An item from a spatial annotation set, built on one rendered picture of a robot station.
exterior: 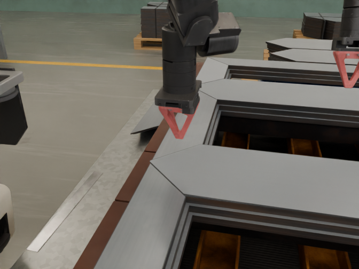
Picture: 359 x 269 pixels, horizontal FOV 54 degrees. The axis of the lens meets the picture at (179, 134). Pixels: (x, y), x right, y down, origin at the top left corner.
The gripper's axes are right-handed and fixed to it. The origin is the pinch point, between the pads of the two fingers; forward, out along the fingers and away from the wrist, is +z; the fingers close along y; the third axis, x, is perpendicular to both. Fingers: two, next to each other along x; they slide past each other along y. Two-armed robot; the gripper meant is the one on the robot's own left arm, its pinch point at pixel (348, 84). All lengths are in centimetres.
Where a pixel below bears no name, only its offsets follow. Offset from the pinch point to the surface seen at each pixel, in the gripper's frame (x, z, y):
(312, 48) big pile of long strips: -3, -6, 87
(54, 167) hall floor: 141, 70, 110
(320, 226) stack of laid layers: 6.6, 20.5, -23.4
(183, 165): 31.2, 15.4, -14.6
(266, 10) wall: 14, -70, 678
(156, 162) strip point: 36.5, 15.3, -14.9
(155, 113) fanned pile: 53, 17, 38
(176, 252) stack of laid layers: 28.0, 22.1, -33.8
